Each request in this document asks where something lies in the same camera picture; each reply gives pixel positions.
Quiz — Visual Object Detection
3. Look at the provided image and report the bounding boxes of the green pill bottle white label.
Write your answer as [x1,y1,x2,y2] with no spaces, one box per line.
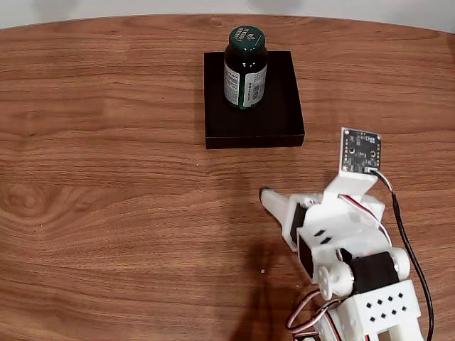
[223,25,269,111]

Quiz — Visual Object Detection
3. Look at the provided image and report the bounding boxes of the shallow black box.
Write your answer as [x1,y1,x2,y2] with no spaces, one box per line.
[203,50,307,150]

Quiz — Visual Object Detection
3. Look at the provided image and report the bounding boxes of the thin wrist servo wire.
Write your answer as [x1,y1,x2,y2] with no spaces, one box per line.
[346,197,392,246]

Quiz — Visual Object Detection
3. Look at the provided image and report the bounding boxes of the black camera board white mount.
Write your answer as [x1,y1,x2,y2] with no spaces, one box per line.
[323,126,383,210]

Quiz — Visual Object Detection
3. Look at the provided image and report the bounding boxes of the black camera cable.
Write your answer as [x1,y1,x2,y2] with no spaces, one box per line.
[371,169,435,341]

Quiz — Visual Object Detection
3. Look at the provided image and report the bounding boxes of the red white black servo wires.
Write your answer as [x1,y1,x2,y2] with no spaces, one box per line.
[286,289,342,338]

